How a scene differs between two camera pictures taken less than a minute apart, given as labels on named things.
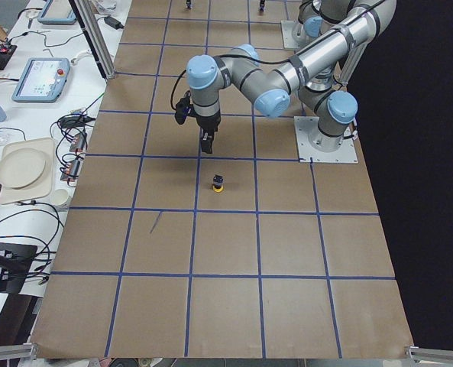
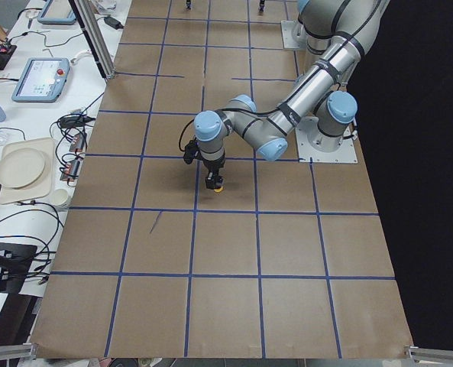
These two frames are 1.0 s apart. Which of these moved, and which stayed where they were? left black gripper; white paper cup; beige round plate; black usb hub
Moved: left black gripper
Stayed: beige round plate; black usb hub; white paper cup
